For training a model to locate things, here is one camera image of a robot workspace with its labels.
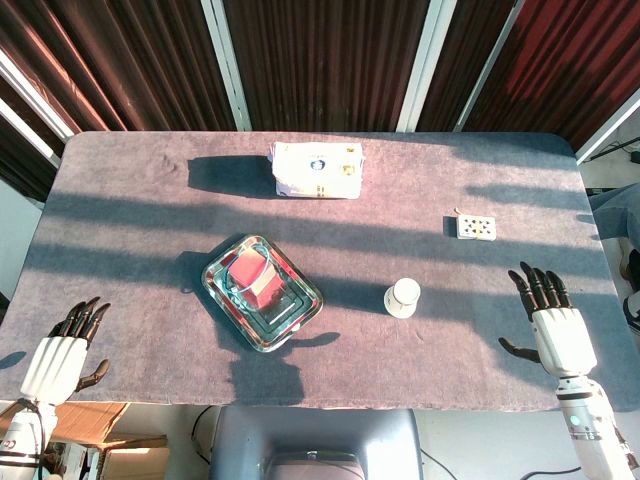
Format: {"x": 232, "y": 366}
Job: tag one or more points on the grey robot torso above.
{"x": 310, "y": 440}

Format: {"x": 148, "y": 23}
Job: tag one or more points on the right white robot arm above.
{"x": 590, "y": 430}

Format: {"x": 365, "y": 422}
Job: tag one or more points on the blue grey fabric object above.
{"x": 617, "y": 210}

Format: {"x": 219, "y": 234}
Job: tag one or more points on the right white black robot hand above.
{"x": 562, "y": 340}

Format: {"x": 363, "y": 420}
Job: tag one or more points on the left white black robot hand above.
{"x": 55, "y": 362}

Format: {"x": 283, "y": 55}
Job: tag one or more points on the grey table cloth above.
{"x": 150, "y": 240}

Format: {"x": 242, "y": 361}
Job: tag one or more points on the shiny metal tray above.
{"x": 295, "y": 305}

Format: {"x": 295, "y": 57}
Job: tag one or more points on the light blue rubber band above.
{"x": 268, "y": 257}

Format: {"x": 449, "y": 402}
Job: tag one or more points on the playing card deck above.
{"x": 475, "y": 227}

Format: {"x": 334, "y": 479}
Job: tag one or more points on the dark brown pleated curtain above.
{"x": 457, "y": 75}
{"x": 125, "y": 60}
{"x": 565, "y": 65}
{"x": 325, "y": 60}

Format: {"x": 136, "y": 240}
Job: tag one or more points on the white paper cup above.
{"x": 402, "y": 297}

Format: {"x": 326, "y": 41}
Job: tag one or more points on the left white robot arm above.
{"x": 22, "y": 440}

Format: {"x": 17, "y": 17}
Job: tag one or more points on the red cardboard box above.
{"x": 250, "y": 272}

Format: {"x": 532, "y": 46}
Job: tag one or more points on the white frame post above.
{"x": 487, "y": 65}
{"x": 610, "y": 125}
{"x": 425, "y": 65}
{"x": 35, "y": 97}
{"x": 227, "y": 65}
{"x": 27, "y": 132}

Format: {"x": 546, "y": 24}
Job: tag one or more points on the white plastic food bag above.
{"x": 315, "y": 170}

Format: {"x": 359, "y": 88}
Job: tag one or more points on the brown cardboard box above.
{"x": 125, "y": 455}

